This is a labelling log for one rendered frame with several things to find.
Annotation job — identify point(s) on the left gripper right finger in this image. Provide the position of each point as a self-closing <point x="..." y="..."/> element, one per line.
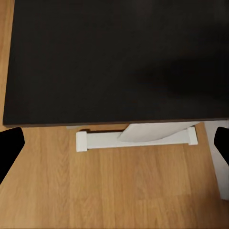
<point x="221" y="142"/>

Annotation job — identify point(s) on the desk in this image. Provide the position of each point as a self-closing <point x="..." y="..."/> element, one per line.
<point x="160" y="66"/>

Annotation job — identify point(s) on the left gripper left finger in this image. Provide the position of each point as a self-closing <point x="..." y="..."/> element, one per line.
<point x="11" y="143"/>

